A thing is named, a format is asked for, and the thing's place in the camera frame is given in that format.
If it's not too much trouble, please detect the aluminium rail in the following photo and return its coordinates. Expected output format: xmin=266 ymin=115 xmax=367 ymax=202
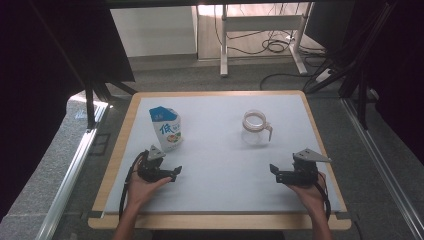
xmin=340 ymin=97 xmax=424 ymax=240
xmin=35 ymin=100 xmax=110 ymax=240

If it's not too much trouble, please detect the wooden table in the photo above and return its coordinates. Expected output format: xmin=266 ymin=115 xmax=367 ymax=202
xmin=87 ymin=89 xmax=352 ymax=231

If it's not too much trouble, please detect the black floor cable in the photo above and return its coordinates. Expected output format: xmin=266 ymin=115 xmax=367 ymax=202
xmin=259 ymin=72 xmax=312 ymax=91

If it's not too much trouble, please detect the white panel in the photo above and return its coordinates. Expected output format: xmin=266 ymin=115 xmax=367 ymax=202
xmin=109 ymin=5 xmax=198 ymax=59

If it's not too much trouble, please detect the white desk frame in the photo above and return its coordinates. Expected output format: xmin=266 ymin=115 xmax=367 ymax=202
xmin=219 ymin=2 xmax=315 ymax=78

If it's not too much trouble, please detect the white power strip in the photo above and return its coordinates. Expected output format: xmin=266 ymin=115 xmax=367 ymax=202
xmin=314 ymin=67 xmax=333 ymax=83

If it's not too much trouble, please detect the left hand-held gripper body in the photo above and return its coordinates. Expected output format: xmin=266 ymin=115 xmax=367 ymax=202
xmin=136 ymin=144 xmax=167 ymax=183

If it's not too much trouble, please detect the tangle of black floor cables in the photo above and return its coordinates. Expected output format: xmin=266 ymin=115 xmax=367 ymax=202
xmin=213 ymin=3 xmax=328 ymax=68

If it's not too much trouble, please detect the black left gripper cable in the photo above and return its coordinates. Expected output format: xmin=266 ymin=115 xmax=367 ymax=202
xmin=118 ymin=150 xmax=150 ymax=222

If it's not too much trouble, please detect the black metal stand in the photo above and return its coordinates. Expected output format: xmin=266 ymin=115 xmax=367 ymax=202
xmin=302 ymin=0 xmax=399 ymax=132
xmin=84 ymin=79 xmax=138 ymax=130

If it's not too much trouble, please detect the blue and white milk carton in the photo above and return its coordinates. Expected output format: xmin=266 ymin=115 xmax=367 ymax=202
xmin=148 ymin=105 xmax=184 ymax=154

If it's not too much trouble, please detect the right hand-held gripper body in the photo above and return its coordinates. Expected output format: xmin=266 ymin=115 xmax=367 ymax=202
xmin=291 ymin=148 xmax=333 ymax=186

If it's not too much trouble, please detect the person's right hand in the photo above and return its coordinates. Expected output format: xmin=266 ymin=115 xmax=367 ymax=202
xmin=284 ymin=172 xmax=330 ymax=215

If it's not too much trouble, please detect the person's left hand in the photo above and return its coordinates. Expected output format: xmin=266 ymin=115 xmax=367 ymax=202
xmin=127 ymin=163 xmax=173 ymax=210

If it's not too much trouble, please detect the black curtain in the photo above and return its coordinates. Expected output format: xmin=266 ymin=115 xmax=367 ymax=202
xmin=346 ymin=0 xmax=424 ymax=168
xmin=0 ymin=0 xmax=136 ymax=222

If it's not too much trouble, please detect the clear glass pitcher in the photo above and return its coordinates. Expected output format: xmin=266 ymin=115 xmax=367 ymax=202
xmin=241 ymin=109 xmax=274 ymax=146

